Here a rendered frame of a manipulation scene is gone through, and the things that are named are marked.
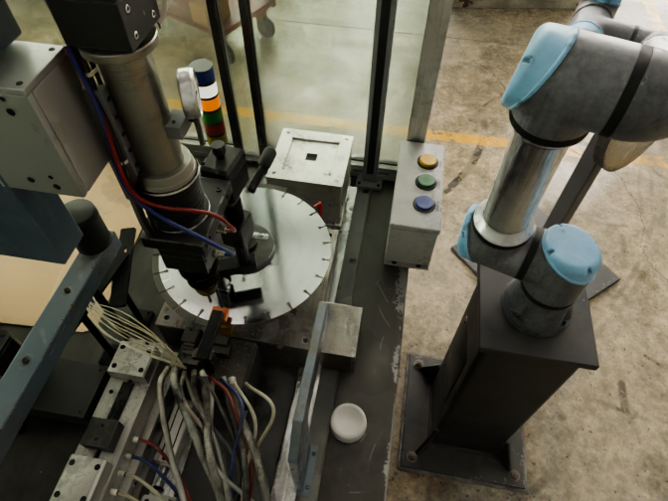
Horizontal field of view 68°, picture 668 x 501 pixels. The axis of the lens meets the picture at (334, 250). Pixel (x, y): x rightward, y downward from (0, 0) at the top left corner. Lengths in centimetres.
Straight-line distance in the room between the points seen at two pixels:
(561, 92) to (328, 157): 65
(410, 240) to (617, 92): 56
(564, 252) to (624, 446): 113
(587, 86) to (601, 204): 198
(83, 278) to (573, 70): 77
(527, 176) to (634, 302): 157
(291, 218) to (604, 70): 60
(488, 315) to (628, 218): 159
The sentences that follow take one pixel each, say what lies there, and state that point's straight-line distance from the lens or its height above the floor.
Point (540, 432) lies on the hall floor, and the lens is 192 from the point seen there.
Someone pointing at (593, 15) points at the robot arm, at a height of 124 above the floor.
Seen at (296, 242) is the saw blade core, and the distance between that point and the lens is 96.
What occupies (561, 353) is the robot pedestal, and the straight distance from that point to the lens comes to 117.
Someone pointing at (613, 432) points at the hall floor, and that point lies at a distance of 203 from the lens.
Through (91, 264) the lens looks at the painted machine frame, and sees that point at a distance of 90.
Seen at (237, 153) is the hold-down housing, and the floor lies 125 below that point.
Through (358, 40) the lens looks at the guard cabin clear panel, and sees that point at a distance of 116.
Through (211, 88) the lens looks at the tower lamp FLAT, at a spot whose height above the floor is 112.
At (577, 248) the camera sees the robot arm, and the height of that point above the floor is 97.
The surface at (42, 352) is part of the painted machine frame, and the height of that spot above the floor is 105.
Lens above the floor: 171
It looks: 53 degrees down
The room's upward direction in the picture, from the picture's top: 1 degrees clockwise
